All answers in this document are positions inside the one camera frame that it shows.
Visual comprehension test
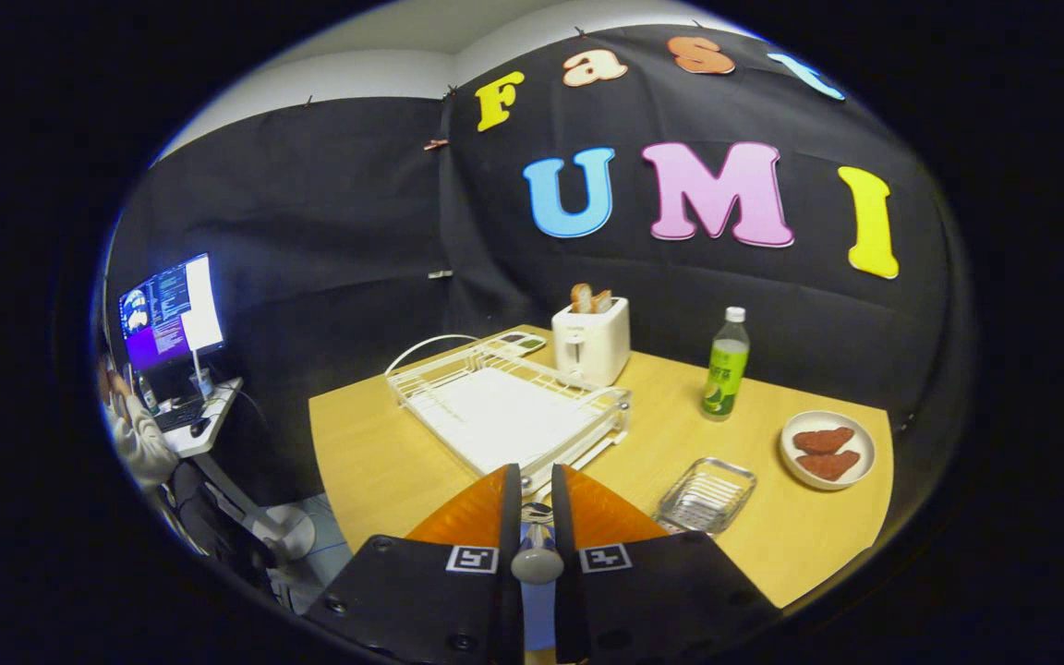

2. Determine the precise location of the white oval plate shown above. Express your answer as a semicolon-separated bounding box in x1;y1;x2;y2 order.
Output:
780;410;877;491

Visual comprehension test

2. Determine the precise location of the white toaster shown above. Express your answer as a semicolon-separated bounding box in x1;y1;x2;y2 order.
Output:
551;296;632;387

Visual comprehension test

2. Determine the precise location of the green label drink bottle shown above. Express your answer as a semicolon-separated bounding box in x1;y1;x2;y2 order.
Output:
701;307;751;422

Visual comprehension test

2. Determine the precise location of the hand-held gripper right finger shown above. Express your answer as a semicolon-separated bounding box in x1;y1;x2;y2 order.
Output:
550;464;784;664

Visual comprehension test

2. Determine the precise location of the black keyboard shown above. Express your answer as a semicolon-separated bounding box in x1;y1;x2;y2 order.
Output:
153;397;210;433

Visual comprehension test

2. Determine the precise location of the white compartment seasoning dish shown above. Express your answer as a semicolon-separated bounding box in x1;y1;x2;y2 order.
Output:
486;331;548;359

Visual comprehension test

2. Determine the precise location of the white wire dish rack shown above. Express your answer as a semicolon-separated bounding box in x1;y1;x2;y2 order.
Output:
384;332;633;500

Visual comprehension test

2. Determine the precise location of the metal spoon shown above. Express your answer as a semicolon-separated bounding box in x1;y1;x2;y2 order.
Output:
511;502;565;586

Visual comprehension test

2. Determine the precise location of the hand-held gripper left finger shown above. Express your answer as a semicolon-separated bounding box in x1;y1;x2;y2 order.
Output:
303;464;526;665

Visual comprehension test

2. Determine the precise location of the computer monitor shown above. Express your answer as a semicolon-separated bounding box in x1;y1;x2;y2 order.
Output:
116;253;226;372

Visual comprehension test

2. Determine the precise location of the white side desk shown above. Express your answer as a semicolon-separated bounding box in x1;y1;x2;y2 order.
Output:
155;377;285;538

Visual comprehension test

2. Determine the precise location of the black backdrop cloth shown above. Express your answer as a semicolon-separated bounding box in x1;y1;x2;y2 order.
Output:
103;23;976;518

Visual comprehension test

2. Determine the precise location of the black office chair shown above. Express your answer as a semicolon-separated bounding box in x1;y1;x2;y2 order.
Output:
167;460;279;597

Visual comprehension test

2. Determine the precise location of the red meat patty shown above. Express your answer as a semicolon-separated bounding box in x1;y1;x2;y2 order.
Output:
792;426;856;455
795;450;862;482

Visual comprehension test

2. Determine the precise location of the white round stand base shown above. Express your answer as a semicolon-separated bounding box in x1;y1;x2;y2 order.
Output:
255;506;319;562

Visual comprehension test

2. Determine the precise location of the silver wire basket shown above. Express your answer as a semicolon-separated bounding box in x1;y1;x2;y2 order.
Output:
652;457;758;538

